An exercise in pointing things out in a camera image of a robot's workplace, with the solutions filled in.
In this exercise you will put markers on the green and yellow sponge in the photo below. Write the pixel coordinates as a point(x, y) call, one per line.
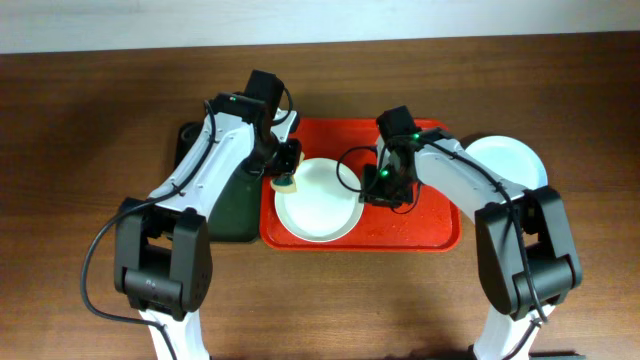
point(285, 184)

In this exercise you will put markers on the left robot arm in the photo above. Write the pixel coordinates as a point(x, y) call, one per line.
point(163, 261)

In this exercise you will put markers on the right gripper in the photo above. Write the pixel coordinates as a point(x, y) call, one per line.
point(377, 194)

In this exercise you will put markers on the white plate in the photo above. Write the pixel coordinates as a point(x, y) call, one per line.
point(322, 210)

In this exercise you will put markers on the black rectangular tray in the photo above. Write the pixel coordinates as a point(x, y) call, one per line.
point(230, 195)

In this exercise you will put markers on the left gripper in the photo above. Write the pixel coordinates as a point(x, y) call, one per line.
point(288, 160)

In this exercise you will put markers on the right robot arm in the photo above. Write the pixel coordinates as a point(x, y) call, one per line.
point(527, 258)

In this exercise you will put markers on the light blue plate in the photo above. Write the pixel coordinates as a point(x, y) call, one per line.
point(511, 159)

